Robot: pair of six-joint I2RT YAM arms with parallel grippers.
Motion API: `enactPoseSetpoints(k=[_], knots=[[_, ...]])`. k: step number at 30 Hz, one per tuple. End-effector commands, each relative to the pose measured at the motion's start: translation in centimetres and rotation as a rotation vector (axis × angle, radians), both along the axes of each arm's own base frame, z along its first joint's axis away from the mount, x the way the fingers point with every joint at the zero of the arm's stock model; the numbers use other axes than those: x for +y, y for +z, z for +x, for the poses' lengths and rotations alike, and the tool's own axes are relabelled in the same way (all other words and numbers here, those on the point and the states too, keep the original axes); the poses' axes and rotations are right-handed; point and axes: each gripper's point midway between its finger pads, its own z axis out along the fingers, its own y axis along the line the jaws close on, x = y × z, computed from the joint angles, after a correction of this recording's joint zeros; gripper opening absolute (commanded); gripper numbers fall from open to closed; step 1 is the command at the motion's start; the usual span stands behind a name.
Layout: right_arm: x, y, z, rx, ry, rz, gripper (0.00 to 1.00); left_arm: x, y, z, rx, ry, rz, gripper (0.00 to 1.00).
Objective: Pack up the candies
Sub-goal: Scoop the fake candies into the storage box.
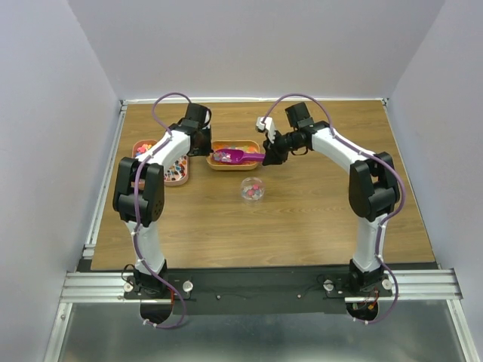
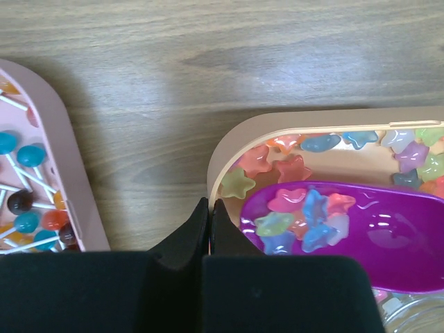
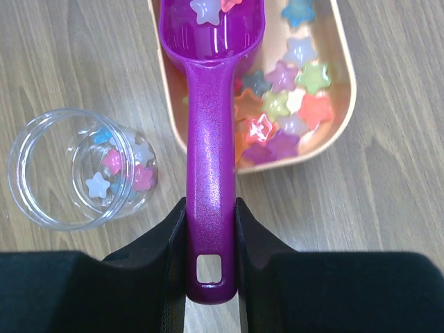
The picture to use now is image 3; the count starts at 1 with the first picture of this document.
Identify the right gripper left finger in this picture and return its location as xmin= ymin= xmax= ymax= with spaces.
xmin=1 ymin=200 xmax=186 ymax=332

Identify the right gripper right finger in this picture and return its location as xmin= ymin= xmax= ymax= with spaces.
xmin=236 ymin=198 xmax=443 ymax=332

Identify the clear plastic cup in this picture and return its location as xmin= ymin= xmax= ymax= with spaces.
xmin=7 ymin=108 xmax=158 ymax=232

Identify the orange tray of star candies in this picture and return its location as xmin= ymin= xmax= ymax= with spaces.
xmin=147 ymin=0 xmax=358 ymax=176

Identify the magenta plastic scoop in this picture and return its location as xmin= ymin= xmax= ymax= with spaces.
xmin=159 ymin=1 xmax=266 ymax=305

